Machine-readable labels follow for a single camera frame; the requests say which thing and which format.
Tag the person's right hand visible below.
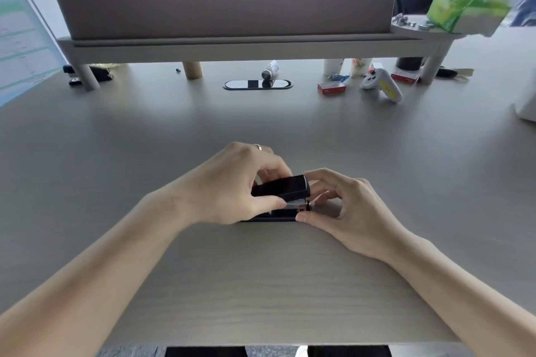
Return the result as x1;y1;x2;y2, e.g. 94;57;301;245
296;168;414;264

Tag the person's left hand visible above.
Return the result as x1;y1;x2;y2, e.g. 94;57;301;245
175;142;295;226

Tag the black stapler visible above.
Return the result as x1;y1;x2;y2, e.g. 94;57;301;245
238;174;313;223

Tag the person's left forearm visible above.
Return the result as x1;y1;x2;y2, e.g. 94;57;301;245
0;184;197;357

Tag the person's right forearm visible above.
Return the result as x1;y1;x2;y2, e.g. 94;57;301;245
383;230;536;357

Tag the red staple box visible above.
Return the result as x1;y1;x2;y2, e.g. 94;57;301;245
317;80;348;96

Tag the white and yellow game controller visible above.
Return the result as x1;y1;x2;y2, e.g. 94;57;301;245
360;67;404;105

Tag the plain white paper cup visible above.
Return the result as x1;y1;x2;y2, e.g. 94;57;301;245
322;58;345;76

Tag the white tube with black cap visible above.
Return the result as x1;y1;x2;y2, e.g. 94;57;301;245
261;60;280;81

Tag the printed white paper cup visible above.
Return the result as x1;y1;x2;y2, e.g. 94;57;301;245
348;57;374;78

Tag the flat red box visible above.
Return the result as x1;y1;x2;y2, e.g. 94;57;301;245
391;70;421;85

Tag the light wooden round leg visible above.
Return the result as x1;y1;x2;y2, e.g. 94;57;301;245
182;61;203;80

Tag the white desk shelf riser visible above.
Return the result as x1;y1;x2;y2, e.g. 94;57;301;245
56;14;468;92

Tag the dark round container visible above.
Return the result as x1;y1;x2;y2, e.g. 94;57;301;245
396;57;424;72

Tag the pile of small metal clips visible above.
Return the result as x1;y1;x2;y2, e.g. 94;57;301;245
394;13;437;30

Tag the black desk tool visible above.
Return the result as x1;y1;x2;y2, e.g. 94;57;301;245
62;64;115;86

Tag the green tissue pack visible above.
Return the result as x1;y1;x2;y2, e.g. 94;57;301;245
426;0;513;38

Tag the black oval cable grommet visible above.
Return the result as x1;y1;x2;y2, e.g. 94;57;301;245
223;79;295;91

